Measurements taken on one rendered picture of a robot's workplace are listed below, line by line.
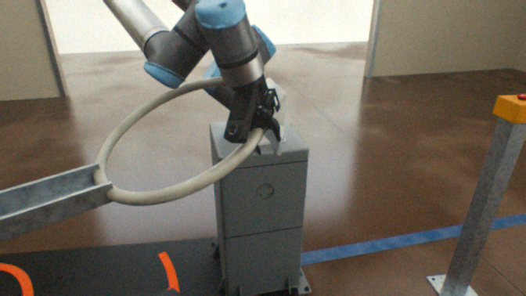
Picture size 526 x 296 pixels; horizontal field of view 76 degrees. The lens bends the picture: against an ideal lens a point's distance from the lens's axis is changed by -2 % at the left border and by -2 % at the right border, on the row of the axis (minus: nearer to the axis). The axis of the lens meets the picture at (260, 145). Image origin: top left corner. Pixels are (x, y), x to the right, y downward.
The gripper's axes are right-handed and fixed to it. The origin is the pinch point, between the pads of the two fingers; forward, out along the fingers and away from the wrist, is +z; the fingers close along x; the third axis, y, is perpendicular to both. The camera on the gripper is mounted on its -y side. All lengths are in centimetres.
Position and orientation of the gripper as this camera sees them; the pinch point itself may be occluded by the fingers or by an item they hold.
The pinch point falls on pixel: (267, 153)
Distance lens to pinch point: 82.2
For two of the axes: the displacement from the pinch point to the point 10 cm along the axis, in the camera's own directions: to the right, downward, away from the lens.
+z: 2.8, 7.5, 6.0
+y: 3.4, -6.7, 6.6
